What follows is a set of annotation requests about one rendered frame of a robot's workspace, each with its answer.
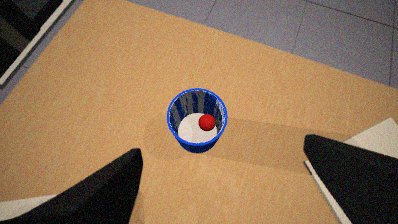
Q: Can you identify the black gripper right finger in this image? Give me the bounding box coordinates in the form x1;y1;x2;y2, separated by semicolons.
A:
303;134;398;224

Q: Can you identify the cream flat rectangular panel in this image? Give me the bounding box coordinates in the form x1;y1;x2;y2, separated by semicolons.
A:
0;195;57;221

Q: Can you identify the blue cup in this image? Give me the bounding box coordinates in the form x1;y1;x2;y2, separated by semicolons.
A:
167;88;228;154

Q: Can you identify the cream flat rectangular sheet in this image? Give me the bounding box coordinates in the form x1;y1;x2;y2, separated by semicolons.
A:
303;117;398;224

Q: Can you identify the red ball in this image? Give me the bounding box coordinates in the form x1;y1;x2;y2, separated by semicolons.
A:
198;114;216;131

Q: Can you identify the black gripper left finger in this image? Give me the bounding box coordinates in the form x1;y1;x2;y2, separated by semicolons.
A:
0;148;143;224

